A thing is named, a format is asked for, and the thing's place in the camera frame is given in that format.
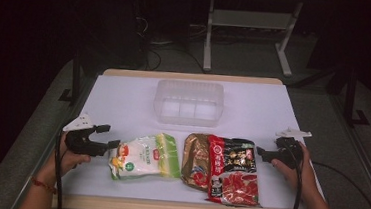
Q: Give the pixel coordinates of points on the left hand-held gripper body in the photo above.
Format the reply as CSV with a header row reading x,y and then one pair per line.
x,y
80,143

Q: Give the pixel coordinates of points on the person's left hand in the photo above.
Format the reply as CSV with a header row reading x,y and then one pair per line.
x,y
65,162

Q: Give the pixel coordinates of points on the white and green food packet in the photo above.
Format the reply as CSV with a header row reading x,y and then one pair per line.
x,y
142,158

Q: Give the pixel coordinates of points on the aluminium frame rail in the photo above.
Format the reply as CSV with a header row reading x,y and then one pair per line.
x,y
53,141
363,158

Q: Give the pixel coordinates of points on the gold brown sauce packet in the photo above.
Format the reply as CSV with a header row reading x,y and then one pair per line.
x,y
196,158

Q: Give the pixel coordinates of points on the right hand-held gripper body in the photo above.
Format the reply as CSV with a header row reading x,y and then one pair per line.
x,y
290,154

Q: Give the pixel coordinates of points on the clear plastic basket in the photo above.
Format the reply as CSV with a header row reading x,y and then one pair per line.
x,y
188,103

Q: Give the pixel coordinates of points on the black metal stand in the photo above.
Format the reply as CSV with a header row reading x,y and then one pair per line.
x,y
76,76
350,97

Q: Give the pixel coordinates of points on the white metal table frame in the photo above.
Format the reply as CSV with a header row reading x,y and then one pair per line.
x,y
250,19

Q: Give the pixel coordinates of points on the person's right hand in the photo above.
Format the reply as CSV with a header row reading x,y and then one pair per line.
x,y
296,176

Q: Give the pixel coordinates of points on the red and black soup packet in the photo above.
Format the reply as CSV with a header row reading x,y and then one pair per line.
x,y
234,175

